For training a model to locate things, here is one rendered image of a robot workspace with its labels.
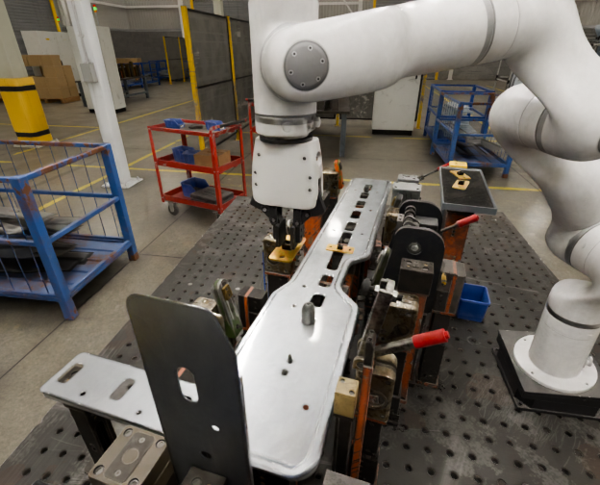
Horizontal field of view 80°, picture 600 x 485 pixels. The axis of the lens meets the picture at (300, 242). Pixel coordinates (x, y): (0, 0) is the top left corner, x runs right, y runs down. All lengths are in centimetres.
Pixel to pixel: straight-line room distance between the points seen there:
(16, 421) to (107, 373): 151
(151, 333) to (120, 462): 25
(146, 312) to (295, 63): 28
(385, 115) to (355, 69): 723
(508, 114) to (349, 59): 39
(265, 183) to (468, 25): 33
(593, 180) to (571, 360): 51
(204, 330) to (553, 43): 58
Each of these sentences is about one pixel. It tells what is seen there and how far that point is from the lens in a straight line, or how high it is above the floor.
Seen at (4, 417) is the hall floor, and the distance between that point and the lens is 236.
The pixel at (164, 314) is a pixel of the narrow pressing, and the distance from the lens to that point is 36.
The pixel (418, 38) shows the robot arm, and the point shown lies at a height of 155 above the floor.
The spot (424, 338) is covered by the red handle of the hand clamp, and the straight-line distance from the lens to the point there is 62.
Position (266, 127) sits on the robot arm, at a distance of 49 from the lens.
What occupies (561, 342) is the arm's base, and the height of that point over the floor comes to 91.
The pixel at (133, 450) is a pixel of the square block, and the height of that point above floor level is 106.
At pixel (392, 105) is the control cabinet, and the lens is 763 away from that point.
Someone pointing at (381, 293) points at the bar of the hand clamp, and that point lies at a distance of 56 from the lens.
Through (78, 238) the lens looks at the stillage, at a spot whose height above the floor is 17.
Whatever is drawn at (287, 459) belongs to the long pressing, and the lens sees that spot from 62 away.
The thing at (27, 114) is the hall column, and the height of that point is 54.
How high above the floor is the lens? 154
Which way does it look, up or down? 28 degrees down
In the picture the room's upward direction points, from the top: straight up
